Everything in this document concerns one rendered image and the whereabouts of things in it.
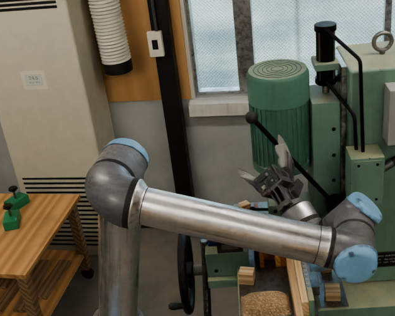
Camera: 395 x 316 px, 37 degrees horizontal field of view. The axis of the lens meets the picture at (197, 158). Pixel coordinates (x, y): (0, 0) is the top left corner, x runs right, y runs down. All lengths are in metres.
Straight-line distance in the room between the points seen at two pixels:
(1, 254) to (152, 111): 1.12
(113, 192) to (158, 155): 2.17
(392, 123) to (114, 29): 1.74
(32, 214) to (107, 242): 1.60
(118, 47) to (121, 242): 1.67
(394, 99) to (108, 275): 0.87
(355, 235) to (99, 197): 0.56
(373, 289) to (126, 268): 0.81
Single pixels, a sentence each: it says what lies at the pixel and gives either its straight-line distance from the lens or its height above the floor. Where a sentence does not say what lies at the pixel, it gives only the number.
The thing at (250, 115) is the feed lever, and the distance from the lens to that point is 1.59.
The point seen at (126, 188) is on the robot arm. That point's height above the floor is 1.45.
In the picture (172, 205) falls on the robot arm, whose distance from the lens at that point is 1.29.
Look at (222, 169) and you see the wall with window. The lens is 3.43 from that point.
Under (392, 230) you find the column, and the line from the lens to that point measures 1.90.
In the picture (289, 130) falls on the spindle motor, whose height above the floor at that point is 1.35.
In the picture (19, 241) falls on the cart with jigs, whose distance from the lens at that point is 2.95.
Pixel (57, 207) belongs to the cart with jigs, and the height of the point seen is 0.53.
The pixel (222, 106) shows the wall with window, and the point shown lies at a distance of 3.18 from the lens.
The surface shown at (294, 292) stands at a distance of 1.75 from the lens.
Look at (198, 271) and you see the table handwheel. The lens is 2.04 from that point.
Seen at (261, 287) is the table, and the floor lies 0.90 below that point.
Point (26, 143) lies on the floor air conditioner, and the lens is 3.34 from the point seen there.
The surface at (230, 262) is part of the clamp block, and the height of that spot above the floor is 0.92.
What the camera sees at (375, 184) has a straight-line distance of 1.70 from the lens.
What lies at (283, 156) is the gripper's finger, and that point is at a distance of 1.58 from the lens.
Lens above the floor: 2.10
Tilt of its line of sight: 28 degrees down
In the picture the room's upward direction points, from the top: 7 degrees counter-clockwise
